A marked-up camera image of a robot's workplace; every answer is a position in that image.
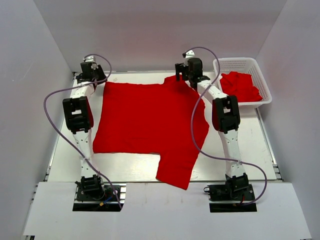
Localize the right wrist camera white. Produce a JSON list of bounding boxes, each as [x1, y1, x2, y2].
[[182, 49, 195, 59]]

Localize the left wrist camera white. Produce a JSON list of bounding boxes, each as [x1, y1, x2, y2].
[[83, 55, 97, 70]]

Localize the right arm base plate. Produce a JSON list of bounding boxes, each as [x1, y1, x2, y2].
[[203, 184, 257, 213]]

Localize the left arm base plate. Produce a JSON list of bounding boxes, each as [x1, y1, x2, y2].
[[72, 183, 127, 212]]

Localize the red t shirt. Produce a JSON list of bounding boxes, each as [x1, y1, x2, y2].
[[93, 76, 209, 190]]

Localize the red shirts in basket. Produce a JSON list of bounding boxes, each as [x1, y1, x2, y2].
[[220, 71, 263, 103]]

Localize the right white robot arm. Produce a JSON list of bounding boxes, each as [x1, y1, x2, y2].
[[175, 57, 249, 202]]

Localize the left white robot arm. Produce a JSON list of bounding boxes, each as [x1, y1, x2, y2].
[[62, 56, 106, 200]]

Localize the white plastic basket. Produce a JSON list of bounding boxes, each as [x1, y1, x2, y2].
[[215, 57, 272, 109]]

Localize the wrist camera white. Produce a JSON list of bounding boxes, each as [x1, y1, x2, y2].
[[182, 49, 195, 59], [83, 55, 97, 70]]

